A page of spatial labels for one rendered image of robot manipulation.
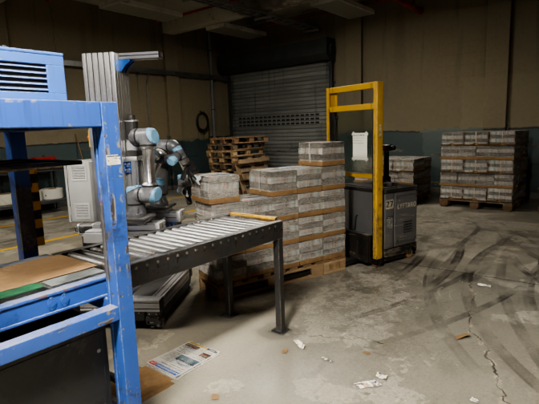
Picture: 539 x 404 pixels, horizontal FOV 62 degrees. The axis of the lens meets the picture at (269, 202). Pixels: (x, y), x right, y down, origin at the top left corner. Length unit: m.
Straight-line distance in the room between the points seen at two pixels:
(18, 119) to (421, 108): 9.13
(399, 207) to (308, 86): 7.05
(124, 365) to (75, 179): 1.94
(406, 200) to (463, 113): 5.23
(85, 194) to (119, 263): 1.79
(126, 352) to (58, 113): 1.03
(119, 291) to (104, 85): 2.01
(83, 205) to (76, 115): 1.95
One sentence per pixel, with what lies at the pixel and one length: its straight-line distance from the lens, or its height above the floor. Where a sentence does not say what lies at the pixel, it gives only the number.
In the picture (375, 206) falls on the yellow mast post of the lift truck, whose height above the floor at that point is 0.64.
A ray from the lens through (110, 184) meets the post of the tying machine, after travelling 1.94.
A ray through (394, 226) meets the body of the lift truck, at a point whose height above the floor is 0.38.
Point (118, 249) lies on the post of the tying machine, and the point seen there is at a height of 0.94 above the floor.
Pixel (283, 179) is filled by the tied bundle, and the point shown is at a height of 0.98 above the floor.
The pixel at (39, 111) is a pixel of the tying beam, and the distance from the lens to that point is 1.82.
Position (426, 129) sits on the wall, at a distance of 10.22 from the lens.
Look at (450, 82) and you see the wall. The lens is 10.11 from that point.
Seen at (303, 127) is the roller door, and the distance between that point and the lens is 11.57.
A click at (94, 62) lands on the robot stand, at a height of 1.95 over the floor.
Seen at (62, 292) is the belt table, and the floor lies 0.78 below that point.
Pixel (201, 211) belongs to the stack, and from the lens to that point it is 3.94.
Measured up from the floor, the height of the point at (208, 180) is 1.03.
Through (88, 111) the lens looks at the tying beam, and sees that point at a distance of 1.91.
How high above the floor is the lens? 1.41
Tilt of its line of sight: 9 degrees down
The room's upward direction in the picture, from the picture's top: 2 degrees counter-clockwise
